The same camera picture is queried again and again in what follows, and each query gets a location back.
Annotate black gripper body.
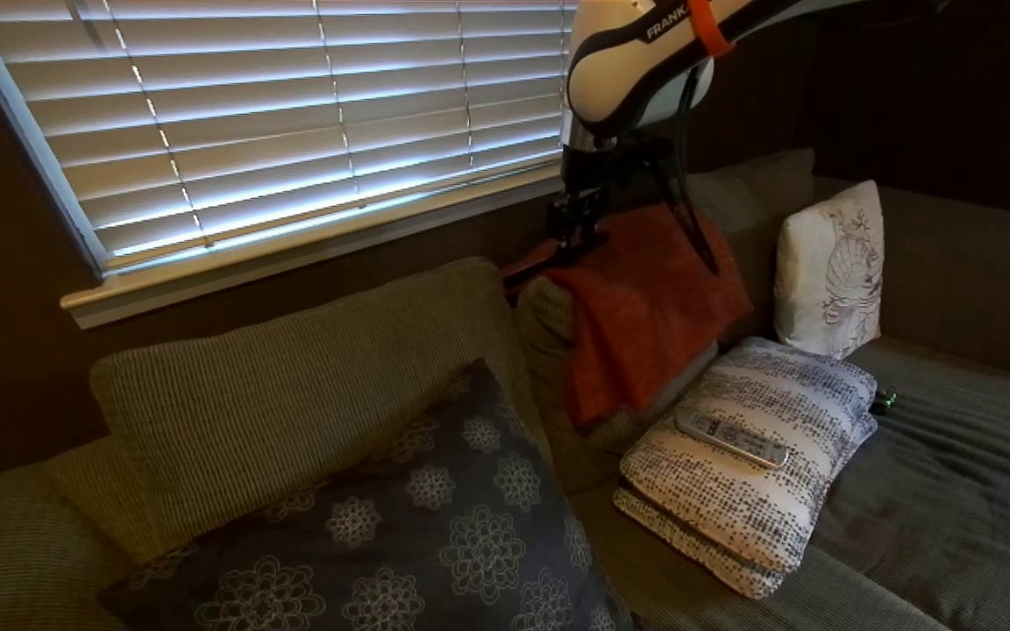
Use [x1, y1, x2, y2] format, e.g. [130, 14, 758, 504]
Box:
[553, 136, 651, 233]

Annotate light grey remote controller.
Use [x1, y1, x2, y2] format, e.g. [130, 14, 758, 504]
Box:
[672, 405, 791, 475]

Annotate orange blanket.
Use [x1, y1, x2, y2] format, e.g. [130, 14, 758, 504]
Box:
[500, 201, 761, 433]

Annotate white leaf-print pillow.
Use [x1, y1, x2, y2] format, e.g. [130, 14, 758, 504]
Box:
[767, 177, 891, 360]

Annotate white black-dotted pillow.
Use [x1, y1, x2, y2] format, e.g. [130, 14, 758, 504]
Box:
[609, 481, 790, 604]
[618, 333, 885, 576]

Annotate white window sill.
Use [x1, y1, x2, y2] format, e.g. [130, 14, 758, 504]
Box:
[56, 163, 573, 333]

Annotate white window blinds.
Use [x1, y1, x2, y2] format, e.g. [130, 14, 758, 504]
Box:
[0, 0, 585, 285]

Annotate beige sofa back cushion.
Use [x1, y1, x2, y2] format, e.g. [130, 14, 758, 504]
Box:
[89, 255, 553, 566]

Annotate dark grey floral pillow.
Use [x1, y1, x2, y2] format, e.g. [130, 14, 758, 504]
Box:
[98, 354, 640, 631]

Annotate grey-green sofa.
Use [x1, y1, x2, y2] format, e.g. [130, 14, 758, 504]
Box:
[0, 144, 1010, 631]

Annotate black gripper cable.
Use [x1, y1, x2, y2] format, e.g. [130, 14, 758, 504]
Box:
[648, 110, 726, 282]

